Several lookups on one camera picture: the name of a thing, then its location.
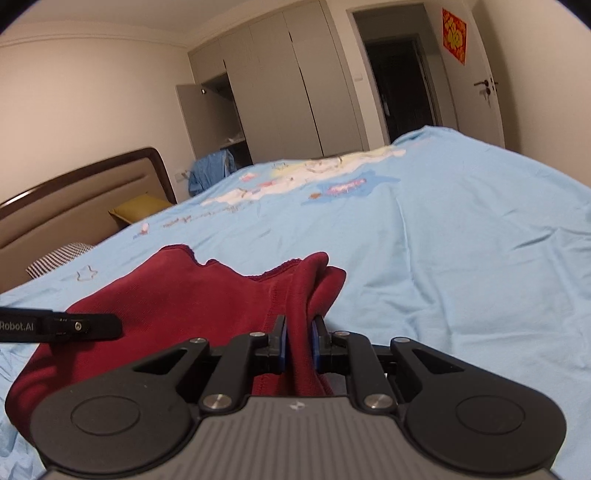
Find grey built-in wardrobe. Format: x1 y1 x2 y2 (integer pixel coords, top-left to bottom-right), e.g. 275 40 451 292
176 1 369 163

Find dark red knit garment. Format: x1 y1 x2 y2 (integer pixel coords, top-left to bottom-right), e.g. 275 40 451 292
5 245 346 437

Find yellow pillow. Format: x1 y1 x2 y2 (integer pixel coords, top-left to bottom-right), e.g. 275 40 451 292
109 194 172 225

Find black door handle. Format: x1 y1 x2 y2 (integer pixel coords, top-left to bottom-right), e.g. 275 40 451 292
473 79 499 108

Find white bedroom door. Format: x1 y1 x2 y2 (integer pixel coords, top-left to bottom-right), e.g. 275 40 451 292
424 0 505 147

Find blue clothing pile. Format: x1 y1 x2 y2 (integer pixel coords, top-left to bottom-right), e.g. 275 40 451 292
187 149 238 197

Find light blue bed sheet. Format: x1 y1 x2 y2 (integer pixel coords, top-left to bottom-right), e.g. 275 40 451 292
1 127 590 479

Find red fu door decoration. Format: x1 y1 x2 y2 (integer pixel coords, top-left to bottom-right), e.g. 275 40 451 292
442 8 468 65

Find striped pillow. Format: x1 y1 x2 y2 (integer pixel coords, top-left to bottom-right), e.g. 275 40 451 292
26 242 94 279

